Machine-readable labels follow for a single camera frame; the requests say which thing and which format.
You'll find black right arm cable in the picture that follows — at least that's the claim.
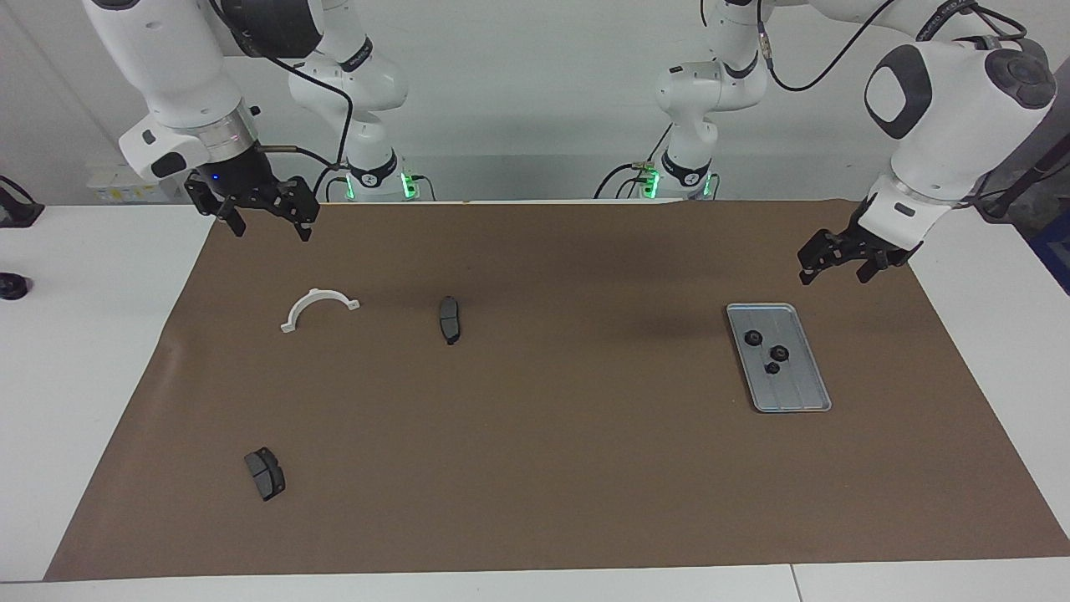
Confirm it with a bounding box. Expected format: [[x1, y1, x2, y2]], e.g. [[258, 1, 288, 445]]
[[209, 0, 356, 168]]

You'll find wide grey brake pad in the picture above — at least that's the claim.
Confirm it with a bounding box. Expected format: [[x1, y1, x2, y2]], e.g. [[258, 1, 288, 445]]
[[244, 447, 287, 502]]

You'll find white curved plastic bracket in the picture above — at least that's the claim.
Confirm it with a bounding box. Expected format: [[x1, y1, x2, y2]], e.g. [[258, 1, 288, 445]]
[[280, 288, 361, 334]]

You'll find brown table mat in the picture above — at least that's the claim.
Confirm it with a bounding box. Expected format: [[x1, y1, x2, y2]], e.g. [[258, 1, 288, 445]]
[[43, 199, 1070, 582]]

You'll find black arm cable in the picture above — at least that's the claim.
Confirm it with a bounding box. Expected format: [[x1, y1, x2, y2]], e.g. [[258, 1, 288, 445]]
[[752, 0, 1037, 210], [209, 0, 356, 168]]

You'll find black stand foot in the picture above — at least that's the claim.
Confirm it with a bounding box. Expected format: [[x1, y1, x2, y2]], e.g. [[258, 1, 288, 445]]
[[974, 138, 1070, 222]]

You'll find black table clamp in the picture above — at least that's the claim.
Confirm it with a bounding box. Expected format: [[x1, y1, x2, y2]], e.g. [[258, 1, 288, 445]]
[[0, 176, 44, 228]]

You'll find blue crate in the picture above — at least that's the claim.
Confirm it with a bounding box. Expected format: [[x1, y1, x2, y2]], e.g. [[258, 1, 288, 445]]
[[1030, 226, 1070, 293]]

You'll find silver metal tray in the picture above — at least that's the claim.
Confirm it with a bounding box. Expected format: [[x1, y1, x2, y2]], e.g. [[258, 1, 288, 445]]
[[726, 303, 833, 414]]

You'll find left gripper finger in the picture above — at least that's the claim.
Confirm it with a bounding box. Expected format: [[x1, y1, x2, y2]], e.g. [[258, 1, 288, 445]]
[[855, 247, 909, 284], [797, 228, 850, 288]]

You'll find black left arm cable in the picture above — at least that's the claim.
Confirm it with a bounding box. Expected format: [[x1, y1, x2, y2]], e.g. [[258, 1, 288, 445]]
[[752, 0, 1037, 210]]

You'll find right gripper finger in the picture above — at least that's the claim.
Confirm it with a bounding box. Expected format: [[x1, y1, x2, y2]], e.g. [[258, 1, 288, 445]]
[[280, 174, 324, 244], [184, 171, 248, 238]]

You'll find black base cable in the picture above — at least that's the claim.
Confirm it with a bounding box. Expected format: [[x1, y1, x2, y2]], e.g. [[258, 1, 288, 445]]
[[311, 159, 348, 203], [594, 125, 674, 200]]

